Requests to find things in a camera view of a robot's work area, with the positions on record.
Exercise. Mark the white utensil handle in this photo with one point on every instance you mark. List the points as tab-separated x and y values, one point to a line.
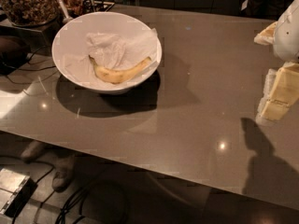
67	18

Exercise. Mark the dark round object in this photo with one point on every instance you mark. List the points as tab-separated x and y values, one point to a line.
13	53

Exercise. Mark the white bowl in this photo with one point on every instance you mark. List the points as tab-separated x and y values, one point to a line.
71	39

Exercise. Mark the yellow banana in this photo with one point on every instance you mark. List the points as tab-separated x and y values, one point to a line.
118	76

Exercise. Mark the grey slipper right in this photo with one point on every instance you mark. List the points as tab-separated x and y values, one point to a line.
64	173

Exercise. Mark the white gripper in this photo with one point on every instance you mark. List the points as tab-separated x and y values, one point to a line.
288	34

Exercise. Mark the black wire rack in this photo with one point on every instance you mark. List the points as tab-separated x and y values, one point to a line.
96	6

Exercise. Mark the grey slipper left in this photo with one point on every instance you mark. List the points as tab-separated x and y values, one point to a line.
33	151

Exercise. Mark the white paper napkin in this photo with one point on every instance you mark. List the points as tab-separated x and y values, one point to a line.
112	51

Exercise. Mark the metal box on floor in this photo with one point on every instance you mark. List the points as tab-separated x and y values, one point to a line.
15	191

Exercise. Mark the grey slipper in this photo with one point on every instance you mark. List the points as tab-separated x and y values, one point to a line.
33	151
64	173

